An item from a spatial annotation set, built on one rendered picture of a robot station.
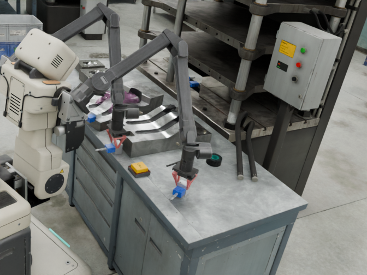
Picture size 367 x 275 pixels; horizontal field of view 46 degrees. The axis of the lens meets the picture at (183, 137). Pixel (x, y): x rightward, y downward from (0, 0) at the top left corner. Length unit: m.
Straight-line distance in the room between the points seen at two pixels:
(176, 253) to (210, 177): 0.42
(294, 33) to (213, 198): 1.00
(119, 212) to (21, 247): 0.65
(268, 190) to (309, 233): 1.26
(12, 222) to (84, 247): 1.05
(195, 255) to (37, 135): 0.84
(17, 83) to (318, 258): 2.24
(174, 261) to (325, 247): 1.56
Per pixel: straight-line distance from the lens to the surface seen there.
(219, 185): 2.06
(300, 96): 2.39
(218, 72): 2.78
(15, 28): 5.51
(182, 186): 1.92
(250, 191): 2.09
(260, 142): 2.83
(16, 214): 1.80
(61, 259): 2.33
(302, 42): 2.37
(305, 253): 3.15
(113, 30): 2.15
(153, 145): 2.18
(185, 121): 1.81
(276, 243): 2.22
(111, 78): 1.76
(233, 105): 2.58
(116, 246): 2.51
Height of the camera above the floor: 1.92
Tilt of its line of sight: 28 degrees down
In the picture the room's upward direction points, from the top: 11 degrees clockwise
